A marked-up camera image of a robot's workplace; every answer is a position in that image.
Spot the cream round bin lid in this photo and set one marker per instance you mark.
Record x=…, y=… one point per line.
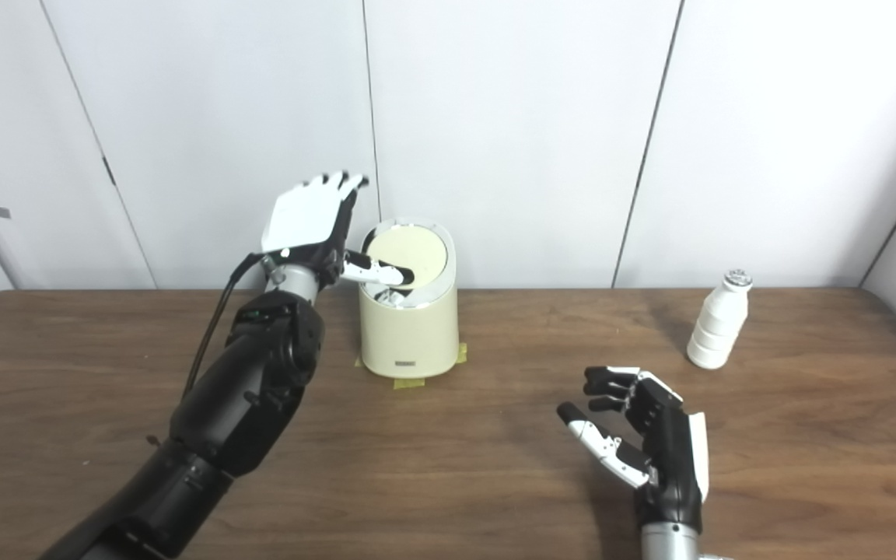
x=417, y=249

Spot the wide yellow tape piece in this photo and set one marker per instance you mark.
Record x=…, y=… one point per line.
x=409, y=383

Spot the cream-colored round bin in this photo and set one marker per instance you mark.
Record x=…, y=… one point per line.
x=409, y=334

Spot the black wall panel hinge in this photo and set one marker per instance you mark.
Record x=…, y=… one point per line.
x=109, y=171

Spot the small white plastic bottle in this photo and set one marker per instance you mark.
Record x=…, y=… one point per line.
x=719, y=327

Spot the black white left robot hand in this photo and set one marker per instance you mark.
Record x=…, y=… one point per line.
x=300, y=222

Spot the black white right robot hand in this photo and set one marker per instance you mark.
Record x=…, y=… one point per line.
x=670, y=459

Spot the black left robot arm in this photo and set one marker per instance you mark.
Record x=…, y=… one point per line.
x=246, y=389

